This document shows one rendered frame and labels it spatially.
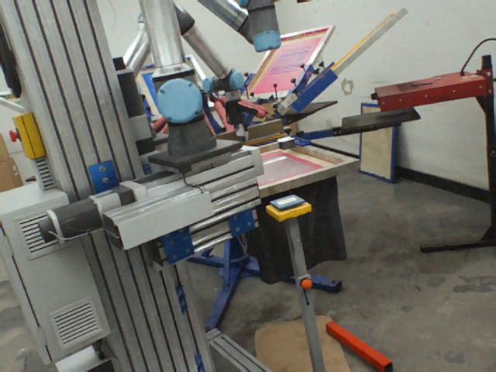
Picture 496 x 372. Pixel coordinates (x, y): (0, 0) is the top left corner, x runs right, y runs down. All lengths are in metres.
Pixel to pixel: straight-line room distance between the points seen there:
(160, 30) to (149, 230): 0.51
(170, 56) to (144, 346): 0.96
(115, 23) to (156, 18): 5.21
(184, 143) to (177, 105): 0.19
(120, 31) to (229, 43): 1.40
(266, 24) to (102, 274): 0.91
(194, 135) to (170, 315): 0.65
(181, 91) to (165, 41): 0.13
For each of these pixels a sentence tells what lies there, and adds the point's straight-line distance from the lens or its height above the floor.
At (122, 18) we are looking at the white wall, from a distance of 6.53.
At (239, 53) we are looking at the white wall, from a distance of 6.78.
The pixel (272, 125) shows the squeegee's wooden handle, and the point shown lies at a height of 1.12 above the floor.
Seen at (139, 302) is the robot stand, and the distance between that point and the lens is 1.69.
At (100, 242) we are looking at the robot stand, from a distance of 1.58.
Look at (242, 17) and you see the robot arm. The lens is 1.45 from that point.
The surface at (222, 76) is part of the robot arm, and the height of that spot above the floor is 1.42.
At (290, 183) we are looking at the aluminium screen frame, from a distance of 1.93.
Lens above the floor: 1.52
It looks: 16 degrees down
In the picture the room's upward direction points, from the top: 12 degrees counter-clockwise
